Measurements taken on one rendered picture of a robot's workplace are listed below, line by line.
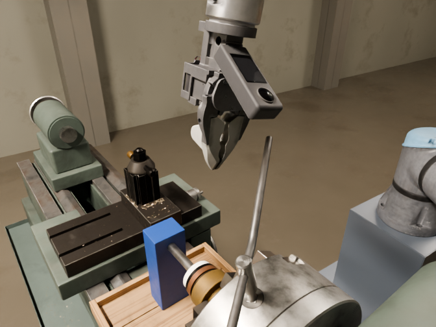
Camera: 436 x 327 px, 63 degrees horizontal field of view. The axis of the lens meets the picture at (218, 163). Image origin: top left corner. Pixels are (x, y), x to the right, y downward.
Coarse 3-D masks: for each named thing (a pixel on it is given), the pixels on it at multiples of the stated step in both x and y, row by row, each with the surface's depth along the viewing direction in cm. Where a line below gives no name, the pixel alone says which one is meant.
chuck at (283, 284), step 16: (272, 256) 58; (256, 272) 54; (272, 272) 54; (288, 272) 54; (304, 272) 56; (224, 288) 52; (272, 288) 51; (288, 288) 51; (304, 288) 52; (320, 288) 53; (208, 304) 52; (224, 304) 51; (272, 304) 49; (288, 304) 49; (208, 320) 50; (224, 320) 49; (240, 320) 48; (256, 320) 48; (272, 320) 47
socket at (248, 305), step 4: (256, 292) 51; (260, 292) 51; (244, 296) 51; (260, 296) 50; (244, 300) 50; (260, 300) 50; (244, 304) 50; (248, 304) 50; (252, 304) 50; (256, 304) 50; (260, 304) 50; (248, 308) 49; (252, 308) 49
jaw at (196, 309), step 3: (204, 300) 66; (201, 303) 65; (204, 303) 65; (207, 303) 65; (195, 306) 65; (198, 306) 65; (201, 306) 65; (204, 306) 65; (195, 309) 64; (198, 309) 64; (201, 309) 64; (195, 312) 64; (198, 312) 64; (195, 315) 64; (195, 318) 63; (189, 321) 62; (192, 321) 62; (186, 324) 61; (189, 324) 61
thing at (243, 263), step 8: (240, 256) 46; (248, 256) 46; (240, 264) 45; (248, 264) 45; (240, 272) 45; (248, 272) 45; (248, 280) 46; (248, 288) 47; (256, 288) 48; (248, 296) 49; (256, 296) 50
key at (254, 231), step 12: (264, 156) 58; (264, 168) 56; (264, 180) 55; (264, 192) 55; (252, 216) 52; (252, 228) 51; (252, 240) 49; (252, 252) 48; (240, 276) 45; (240, 288) 44; (240, 300) 43; (240, 312) 42; (228, 324) 41
